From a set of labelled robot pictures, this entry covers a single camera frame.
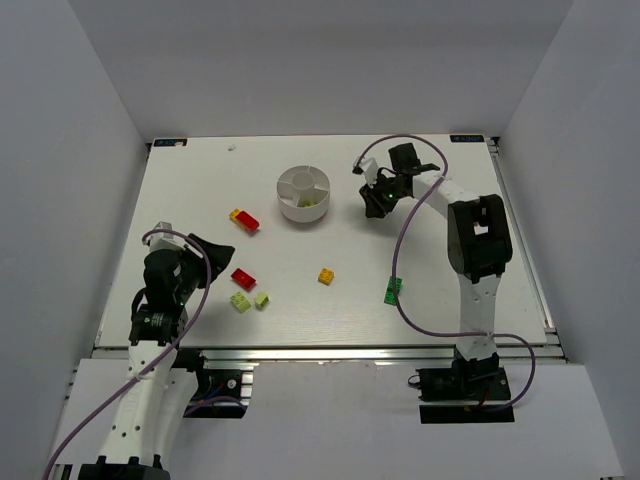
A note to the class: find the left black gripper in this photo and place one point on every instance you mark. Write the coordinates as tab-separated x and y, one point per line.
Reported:
201	261

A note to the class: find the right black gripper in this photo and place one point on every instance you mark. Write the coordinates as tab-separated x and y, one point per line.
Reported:
382	192

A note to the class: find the green long lego brick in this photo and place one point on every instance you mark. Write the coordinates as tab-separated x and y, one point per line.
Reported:
393	290

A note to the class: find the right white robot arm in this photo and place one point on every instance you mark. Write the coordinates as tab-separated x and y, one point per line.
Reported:
478	245

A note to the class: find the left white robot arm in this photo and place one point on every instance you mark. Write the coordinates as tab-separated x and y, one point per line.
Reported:
161	378

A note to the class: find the red lego brick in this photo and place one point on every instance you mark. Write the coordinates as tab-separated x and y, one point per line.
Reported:
243	279

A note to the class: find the red and orange lego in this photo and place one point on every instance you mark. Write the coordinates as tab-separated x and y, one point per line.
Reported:
244	220

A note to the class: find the light green lego brick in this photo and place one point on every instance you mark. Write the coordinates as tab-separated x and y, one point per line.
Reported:
240	302

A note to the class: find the light green sloped lego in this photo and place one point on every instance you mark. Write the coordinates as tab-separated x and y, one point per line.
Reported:
261	300

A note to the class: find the white round divided container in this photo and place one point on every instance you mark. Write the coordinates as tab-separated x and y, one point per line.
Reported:
303	183

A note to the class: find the orange lego brick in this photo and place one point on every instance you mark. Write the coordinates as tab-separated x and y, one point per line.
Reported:
326	276

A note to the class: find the right blue table label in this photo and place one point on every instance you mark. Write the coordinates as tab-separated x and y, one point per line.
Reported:
466	138

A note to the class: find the blue table label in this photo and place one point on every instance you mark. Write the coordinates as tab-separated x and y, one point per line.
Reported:
466	138
169	142

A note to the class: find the left blue table label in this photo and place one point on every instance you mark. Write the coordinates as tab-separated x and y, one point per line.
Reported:
169	142

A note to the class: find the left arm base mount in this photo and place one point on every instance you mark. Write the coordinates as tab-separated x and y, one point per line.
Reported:
224	388

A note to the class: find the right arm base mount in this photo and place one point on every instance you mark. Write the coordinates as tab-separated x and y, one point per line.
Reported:
442	401

